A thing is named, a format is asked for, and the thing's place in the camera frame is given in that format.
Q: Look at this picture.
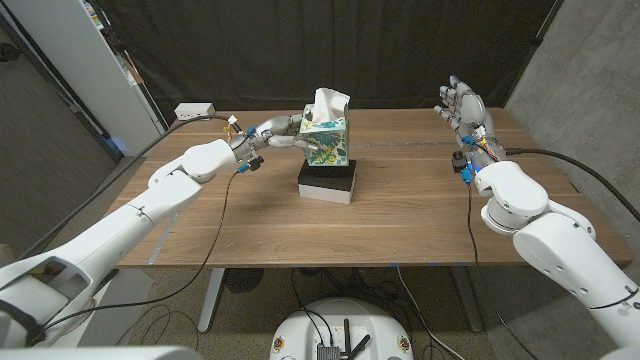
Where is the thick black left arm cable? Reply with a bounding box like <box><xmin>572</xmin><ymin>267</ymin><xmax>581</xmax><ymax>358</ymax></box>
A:
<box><xmin>12</xmin><ymin>113</ymin><xmax>239</xmax><ymax>261</ymax></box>

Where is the teal leaf print tissue box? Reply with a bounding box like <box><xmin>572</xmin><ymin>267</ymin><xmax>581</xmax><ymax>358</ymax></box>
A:
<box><xmin>298</xmin><ymin>103</ymin><xmax>350</xmax><ymax>168</ymax></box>

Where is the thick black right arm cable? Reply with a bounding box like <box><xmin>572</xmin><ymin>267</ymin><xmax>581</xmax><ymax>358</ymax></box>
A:
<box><xmin>504</xmin><ymin>146</ymin><xmax>640</xmax><ymax>224</ymax></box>

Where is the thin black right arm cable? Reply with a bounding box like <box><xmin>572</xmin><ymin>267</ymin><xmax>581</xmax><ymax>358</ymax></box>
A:
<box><xmin>466</xmin><ymin>180</ymin><xmax>541</xmax><ymax>360</ymax></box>

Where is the white floor cable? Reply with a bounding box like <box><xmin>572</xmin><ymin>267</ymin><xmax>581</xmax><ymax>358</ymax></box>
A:
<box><xmin>396</xmin><ymin>266</ymin><xmax>466</xmax><ymax>360</ymax></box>

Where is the black round wall object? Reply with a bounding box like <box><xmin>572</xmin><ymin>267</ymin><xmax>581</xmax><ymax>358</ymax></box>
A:
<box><xmin>0</xmin><ymin>42</ymin><xmax>21</xmax><ymax>64</ymax></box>

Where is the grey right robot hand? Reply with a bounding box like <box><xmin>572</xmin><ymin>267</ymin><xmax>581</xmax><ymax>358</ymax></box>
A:
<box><xmin>432</xmin><ymin>74</ymin><xmax>508</xmax><ymax>170</ymax></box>

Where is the white power strip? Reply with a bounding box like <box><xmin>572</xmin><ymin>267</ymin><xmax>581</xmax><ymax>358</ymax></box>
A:
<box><xmin>173</xmin><ymin>102</ymin><xmax>217</xmax><ymax>122</ymax></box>

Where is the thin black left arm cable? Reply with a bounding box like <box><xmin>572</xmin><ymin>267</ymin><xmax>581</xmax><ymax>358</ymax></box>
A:
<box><xmin>44</xmin><ymin>168</ymin><xmax>246</xmax><ymax>331</ymax></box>

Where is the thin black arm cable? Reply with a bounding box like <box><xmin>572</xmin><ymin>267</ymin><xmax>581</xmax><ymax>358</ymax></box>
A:
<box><xmin>466</xmin><ymin>180</ymin><xmax>541</xmax><ymax>360</ymax></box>
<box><xmin>44</xmin><ymin>168</ymin><xmax>246</xmax><ymax>331</ymax></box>

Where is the white floor platform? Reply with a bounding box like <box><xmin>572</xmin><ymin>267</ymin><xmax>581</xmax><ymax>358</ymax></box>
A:
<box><xmin>64</xmin><ymin>269</ymin><xmax>154</xmax><ymax>349</ymax></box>

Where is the grey table leg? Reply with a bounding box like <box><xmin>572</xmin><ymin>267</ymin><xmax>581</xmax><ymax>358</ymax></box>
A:
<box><xmin>449</xmin><ymin>266</ymin><xmax>485</xmax><ymax>334</ymax></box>

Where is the black backdrop curtain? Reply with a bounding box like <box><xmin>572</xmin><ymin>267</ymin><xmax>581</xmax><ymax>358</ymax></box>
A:
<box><xmin>94</xmin><ymin>0</ymin><xmax>561</xmax><ymax>126</ymax></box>

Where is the white tissue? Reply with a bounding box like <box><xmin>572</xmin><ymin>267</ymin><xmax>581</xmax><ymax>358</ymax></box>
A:
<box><xmin>311</xmin><ymin>87</ymin><xmax>351</xmax><ymax>124</ymax></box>

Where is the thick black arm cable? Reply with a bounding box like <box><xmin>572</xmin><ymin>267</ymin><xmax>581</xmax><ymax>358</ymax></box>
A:
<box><xmin>12</xmin><ymin>113</ymin><xmax>239</xmax><ymax>261</ymax></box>
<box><xmin>504</xmin><ymin>146</ymin><xmax>640</xmax><ymax>224</ymax></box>

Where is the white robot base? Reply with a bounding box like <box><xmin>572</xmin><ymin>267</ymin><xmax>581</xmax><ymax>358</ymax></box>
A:
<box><xmin>269</xmin><ymin>298</ymin><xmax>415</xmax><ymax>360</ymax></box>

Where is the black floor fan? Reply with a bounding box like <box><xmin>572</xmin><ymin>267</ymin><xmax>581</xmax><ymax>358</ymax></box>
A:
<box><xmin>223</xmin><ymin>268</ymin><xmax>265</xmax><ymax>294</ymax></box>

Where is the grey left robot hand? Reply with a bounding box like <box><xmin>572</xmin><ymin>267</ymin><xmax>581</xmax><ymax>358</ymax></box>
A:
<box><xmin>230</xmin><ymin>113</ymin><xmax>320</xmax><ymax>163</ymax></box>

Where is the black floor cable tangle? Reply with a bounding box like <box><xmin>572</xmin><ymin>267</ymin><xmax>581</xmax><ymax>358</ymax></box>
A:
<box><xmin>289</xmin><ymin>268</ymin><xmax>401</xmax><ymax>326</ymax></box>

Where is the white cabinet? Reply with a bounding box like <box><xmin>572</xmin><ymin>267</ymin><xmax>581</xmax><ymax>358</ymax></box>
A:
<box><xmin>2</xmin><ymin>0</ymin><xmax>169</xmax><ymax>158</ymax></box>

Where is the white table leg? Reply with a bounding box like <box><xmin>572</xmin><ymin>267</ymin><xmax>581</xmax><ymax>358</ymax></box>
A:
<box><xmin>197</xmin><ymin>268</ymin><xmax>226</xmax><ymax>334</ymax></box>

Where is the black and white pedestal box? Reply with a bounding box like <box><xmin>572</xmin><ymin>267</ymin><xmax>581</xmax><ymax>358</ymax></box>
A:
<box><xmin>297</xmin><ymin>158</ymin><xmax>358</xmax><ymax>205</ymax></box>

